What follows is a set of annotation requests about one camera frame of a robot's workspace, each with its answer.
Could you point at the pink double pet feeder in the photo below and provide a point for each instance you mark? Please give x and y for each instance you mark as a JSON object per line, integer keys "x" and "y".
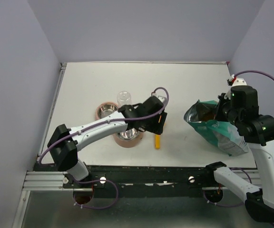
{"x": 126, "y": 144}

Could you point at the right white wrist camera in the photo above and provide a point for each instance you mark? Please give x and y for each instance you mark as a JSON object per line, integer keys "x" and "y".
{"x": 234, "y": 81}

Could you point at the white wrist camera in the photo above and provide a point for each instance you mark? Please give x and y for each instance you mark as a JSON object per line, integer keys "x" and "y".
{"x": 234, "y": 81}
{"x": 161, "y": 98}

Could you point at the front steel bowl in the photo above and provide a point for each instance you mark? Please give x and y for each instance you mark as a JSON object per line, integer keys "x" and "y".
{"x": 128, "y": 135}

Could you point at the aluminium frame extrusion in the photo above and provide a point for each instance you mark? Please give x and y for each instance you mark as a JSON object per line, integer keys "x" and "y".
{"x": 44, "y": 181}

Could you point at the steel bowl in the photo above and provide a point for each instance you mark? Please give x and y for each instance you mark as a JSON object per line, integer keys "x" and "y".
{"x": 128, "y": 135}
{"x": 106, "y": 109}

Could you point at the green pet food bag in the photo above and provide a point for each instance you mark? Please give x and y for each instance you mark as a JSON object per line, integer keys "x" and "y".
{"x": 222, "y": 135}

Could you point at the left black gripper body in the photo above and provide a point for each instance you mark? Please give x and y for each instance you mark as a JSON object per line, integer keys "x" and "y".
{"x": 152, "y": 124}

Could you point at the yellow plastic scoop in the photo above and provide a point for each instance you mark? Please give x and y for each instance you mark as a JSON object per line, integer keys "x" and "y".
{"x": 157, "y": 141}

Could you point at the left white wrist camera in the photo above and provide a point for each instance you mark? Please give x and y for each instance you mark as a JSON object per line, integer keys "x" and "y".
{"x": 161, "y": 98}

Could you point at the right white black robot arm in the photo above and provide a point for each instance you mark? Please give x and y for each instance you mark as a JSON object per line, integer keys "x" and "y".
{"x": 241, "y": 109}

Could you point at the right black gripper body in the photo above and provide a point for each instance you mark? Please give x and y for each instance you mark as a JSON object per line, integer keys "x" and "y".
{"x": 222, "y": 108}

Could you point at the black mounting rail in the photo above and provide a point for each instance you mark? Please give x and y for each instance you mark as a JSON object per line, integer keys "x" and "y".
{"x": 146, "y": 182}

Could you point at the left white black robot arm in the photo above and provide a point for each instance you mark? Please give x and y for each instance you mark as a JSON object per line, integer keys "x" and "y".
{"x": 65, "y": 143}

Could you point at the rear steel bowl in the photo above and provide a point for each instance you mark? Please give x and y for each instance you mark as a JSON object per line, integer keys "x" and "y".
{"x": 106, "y": 109}

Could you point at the clear water bottle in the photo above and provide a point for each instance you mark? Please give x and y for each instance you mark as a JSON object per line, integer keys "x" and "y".
{"x": 124, "y": 101}

